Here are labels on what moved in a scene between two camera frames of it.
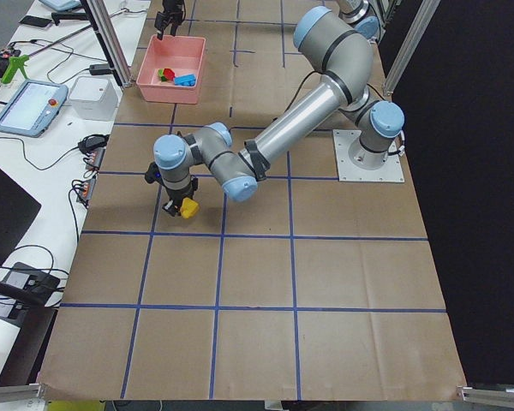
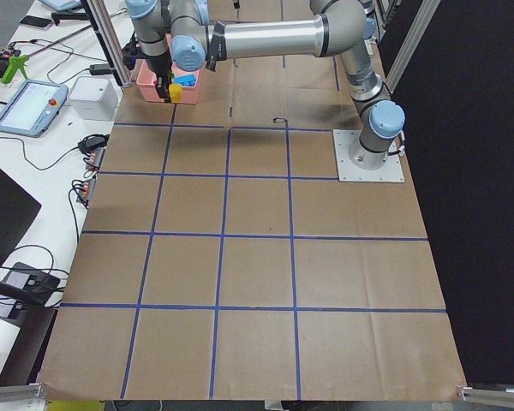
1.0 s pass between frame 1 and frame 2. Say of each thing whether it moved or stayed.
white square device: stayed
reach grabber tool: stayed
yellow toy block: moved
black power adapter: stayed
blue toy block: stayed
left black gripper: moved
